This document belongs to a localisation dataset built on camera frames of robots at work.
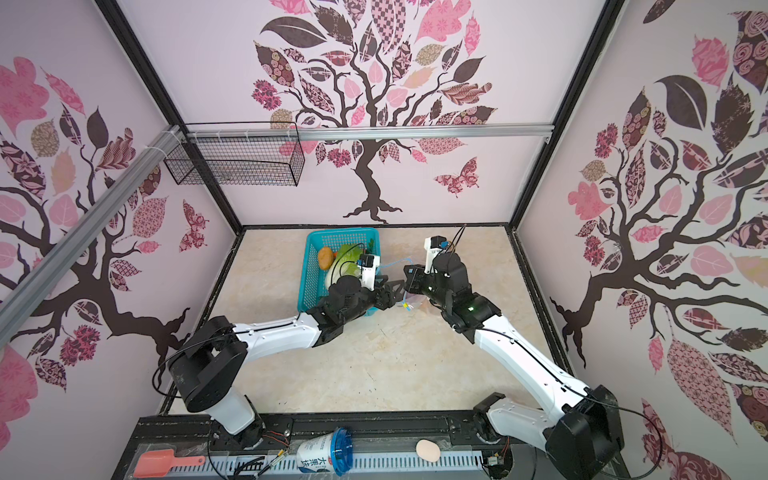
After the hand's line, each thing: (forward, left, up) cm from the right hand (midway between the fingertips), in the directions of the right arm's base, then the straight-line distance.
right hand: (405, 264), depth 76 cm
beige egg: (-38, -4, -24) cm, 45 cm away
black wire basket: (+102, +87, -28) cm, 137 cm away
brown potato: (+19, +27, -20) cm, 39 cm away
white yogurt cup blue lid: (-39, +17, -16) cm, 46 cm away
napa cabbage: (+14, +19, -17) cm, 29 cm away
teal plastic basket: (+13, +32, -24) cm, 42 cm away
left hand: (0, +2, -9) cm, 9 cm away
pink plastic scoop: (-40, +59, -23) cm, 75 cm away
